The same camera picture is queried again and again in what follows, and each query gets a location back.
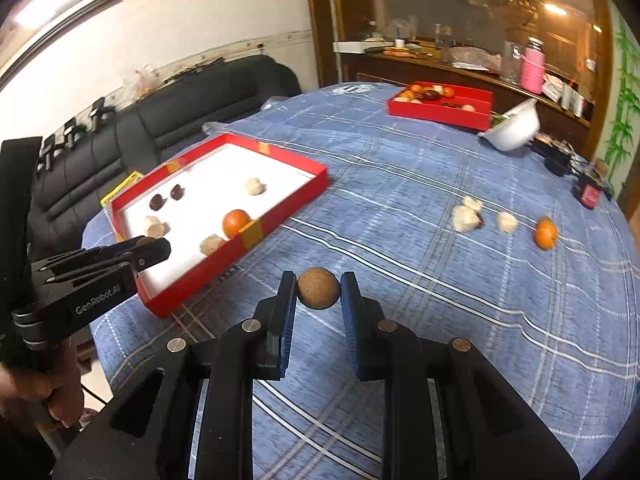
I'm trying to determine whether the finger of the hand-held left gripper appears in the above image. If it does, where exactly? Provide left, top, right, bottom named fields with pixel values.
left=45, top=238, right=172, bottom=283
left=32, top=237, right=151, bottom=273

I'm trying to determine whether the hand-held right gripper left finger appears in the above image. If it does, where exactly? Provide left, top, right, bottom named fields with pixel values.
left=107, top=271, right=298, bottom=480

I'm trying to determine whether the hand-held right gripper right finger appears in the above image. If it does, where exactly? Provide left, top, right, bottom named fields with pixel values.
left=341, top=271, right=546, bottom=480

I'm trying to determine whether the large orange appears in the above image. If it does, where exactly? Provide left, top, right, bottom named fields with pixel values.
left=222, top=209, right=252, bottom=240

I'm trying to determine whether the red box tray white inside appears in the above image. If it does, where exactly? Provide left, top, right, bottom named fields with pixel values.
left=109, top=133, right=330, bottom=318

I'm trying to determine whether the person's left hand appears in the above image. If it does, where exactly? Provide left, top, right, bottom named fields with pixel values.
left=0, top=342, right=87, bottom=431

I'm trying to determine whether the blue plaid tablecloth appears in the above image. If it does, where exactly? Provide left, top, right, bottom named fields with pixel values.
left=82, top=81, right=633, bottom=480

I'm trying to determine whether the black sofa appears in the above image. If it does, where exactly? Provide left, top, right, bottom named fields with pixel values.
left=27, top=54, right=302, bottom=251

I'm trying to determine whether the large white food chunk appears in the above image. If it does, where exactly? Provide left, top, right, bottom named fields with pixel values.
left=451, top=206, right=478, bottom=233

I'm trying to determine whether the crumpled plastic bag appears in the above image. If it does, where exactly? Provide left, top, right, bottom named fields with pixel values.
left=120, top=64, right=163, bottom=96

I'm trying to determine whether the small orange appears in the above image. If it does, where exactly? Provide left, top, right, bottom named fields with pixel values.
left=534, top=216, right=558, bottom=250

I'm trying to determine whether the white bowl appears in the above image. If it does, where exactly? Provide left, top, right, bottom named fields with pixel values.
left=477, top=97, right=542, bottom=152

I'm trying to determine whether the black power adapter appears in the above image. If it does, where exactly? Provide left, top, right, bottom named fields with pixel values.
left=530, top=137, right=571, bottom=177

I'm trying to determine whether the wooden glass cabinet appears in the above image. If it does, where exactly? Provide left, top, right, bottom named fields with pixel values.
left=302, top=0, right=613, bottom=158

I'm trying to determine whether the red and black jar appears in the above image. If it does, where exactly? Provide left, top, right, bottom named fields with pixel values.
left=571, top=172, right=603, bottom=208

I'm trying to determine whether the flat white box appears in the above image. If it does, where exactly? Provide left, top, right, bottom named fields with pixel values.
left=333, top=40, right=386, bottom=54

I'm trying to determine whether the clear plastic bag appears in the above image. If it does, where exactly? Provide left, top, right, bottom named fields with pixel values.
left=447, top=46, right=501, bottom=68

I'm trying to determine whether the clear glass jar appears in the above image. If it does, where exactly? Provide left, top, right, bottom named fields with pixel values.
left=501, top=41, right=523, bottom=83

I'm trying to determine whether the pink bottle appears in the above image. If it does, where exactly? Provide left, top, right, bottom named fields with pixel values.
left=520, top=37, right=547, bottom=94

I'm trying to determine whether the yellow plastic frame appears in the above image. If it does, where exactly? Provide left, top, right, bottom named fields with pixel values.
left=99, top=171, right=146, bottom=207

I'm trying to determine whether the green bamboo wall sticker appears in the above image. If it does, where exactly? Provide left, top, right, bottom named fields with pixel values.
left=602, top=17, right=640, bottom=196

